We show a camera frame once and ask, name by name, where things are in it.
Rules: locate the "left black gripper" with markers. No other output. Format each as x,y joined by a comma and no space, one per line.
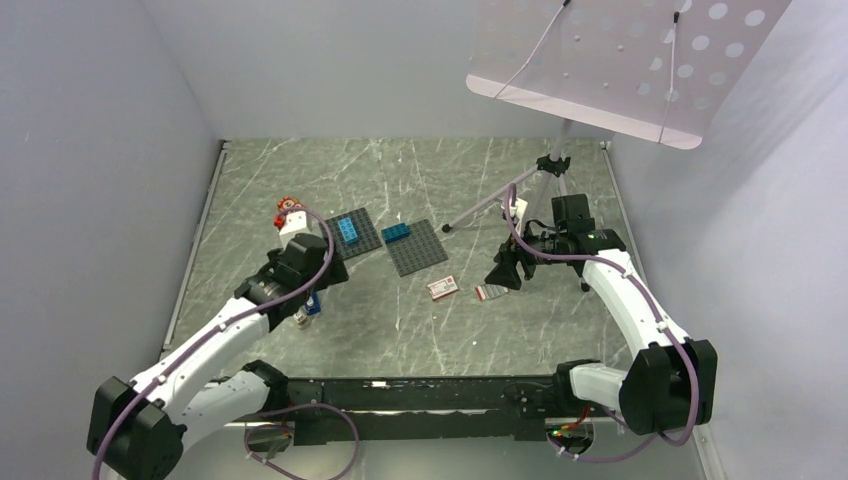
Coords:
334,273

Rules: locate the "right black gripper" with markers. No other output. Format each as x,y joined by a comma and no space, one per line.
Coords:
505,272

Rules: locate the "red white staple box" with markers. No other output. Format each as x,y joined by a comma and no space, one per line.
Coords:
442,288

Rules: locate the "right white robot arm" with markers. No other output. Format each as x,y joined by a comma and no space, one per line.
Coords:
670,383

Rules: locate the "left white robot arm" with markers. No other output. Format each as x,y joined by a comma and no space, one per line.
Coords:
199,371

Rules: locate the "light blue building brick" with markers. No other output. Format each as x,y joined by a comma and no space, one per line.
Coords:
348,231

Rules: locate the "red owl toy block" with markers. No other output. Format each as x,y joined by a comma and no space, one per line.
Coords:
288,202

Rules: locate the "left grey building baseplate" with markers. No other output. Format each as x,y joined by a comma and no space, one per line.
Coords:
369,237

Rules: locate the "grey building baseplate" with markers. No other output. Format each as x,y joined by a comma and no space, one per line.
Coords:
369,237
421,249

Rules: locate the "right grey building baseplate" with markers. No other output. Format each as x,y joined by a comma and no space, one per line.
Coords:
421,249

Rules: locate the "dark teal building brick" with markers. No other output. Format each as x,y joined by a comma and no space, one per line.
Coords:
395,233

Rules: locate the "lavender music stand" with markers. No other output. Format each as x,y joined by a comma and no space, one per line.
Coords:
682,86

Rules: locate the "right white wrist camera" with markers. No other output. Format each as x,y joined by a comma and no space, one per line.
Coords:
516,210

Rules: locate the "black aluminium base frame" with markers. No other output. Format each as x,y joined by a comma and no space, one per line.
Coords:
525,408

